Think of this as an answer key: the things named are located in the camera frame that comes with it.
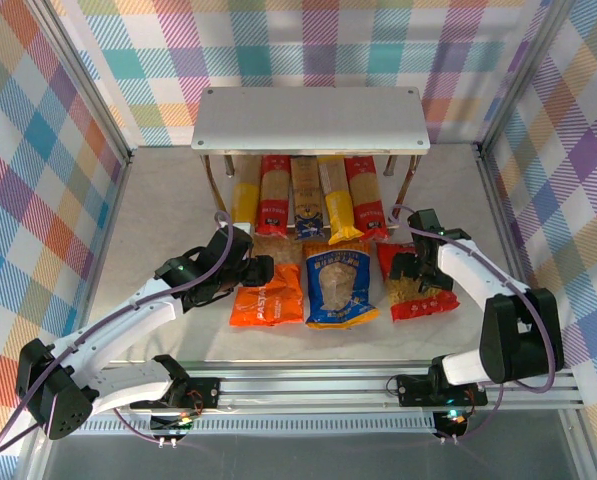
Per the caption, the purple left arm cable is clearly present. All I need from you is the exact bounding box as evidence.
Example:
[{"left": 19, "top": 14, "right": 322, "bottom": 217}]
[{"left": 0, "top": 209, "right": 237, "bottom": 456}]

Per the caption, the aluminium side rail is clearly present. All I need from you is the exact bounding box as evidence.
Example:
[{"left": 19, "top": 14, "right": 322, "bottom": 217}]
[
  {"left": 65, "top": 149, "right": 137, "bottom": 374},
  {"left": 472, "top": 144, "right": 554, "bottom": 371}
]

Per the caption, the aluminium frame post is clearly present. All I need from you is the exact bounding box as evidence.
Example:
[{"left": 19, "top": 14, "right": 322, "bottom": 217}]
[
  {"left": 27, "top": 0, "right": 135, "bottom": 167},
  {"left": 476, "top": 0, "right": 575, "bottom": 154}
]

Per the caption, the brown and blue spaghetti bag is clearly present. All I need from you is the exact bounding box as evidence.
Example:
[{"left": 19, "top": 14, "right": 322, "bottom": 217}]
[{"left": 290, "top": 156, "right": 325, "bottom": 240}]

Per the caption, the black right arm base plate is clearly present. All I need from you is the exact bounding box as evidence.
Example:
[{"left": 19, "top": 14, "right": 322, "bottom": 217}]
[{"left": 395, "top": 372, "right": 489, "bottom": 407}]

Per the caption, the aluminium mounting rail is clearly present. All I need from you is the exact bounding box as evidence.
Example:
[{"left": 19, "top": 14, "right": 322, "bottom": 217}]
[{"left": 32, "top": 367, "right": 587, "bottom": 416}]

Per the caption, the yellow spaghetti pack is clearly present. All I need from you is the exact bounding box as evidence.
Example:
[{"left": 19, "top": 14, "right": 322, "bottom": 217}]
[{"left": 317, "top": 156, "right": 364, "bottom": 246}]

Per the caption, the blue short pasta bag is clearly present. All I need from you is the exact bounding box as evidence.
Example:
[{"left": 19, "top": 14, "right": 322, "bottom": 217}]
[{"left": 302, "top": 241, "right": 381, "bottom": 331}]

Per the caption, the orange short pasta bag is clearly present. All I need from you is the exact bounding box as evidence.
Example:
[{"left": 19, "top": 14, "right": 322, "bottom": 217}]
[{"left": 228, "top": 237, "right": 304, "bottom": 329}]

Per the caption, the red short pasta bag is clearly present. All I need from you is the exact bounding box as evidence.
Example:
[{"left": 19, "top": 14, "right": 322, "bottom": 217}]
[{"left": 376, "top": 242, "right": 460, "bottom": 323}]

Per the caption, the two-tier metal shelf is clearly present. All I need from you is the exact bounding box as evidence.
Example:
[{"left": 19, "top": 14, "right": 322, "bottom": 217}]
[{"left": 190, "top": 86, "right": 432, "bottom": 234}]

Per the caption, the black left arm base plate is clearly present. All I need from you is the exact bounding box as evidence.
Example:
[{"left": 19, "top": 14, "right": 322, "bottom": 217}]
[{"left": 129, "top": 377, "right": 222, "bottom": 412}]

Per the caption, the grey slotted cable duct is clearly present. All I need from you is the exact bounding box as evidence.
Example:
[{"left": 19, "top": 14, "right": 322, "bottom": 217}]
[{"left": 52, "top": 415, "right": 442, "bottom": 435}]

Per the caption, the small black circuit board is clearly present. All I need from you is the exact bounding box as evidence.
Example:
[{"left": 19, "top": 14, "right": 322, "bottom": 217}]
[
  {"left": 149, "top": 410, "right": 195, "bottom": 448},
  {"left": 435, "top": 408, "right": 470, "bottom": 445}
]

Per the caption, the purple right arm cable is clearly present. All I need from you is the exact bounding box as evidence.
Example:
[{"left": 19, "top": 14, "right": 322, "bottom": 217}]
[{"left": 388, "top": 203, "right": 559, "bottom": 445}]

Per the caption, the red spaghetti bag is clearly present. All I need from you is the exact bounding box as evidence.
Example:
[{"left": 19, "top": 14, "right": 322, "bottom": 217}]
[
  {"left": 254, "top": 155, "right": 293, "bottom": 237},
  {"left": 345, "top": 157, "right": 390, "bottom": 237}
]

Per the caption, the yellow clear-top spaghetti bag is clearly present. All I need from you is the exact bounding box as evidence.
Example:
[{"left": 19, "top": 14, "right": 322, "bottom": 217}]
[{"left": 230, "top": 155, "right": 264, "bottom": 230}]

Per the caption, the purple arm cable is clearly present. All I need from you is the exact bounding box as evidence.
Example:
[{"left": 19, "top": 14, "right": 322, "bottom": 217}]
[
  {"left": 0, "top": 209, "right": 237, "bottom": 456},
  {"left": 388, "top": 203, "right": 559, "bottom": 445}
]

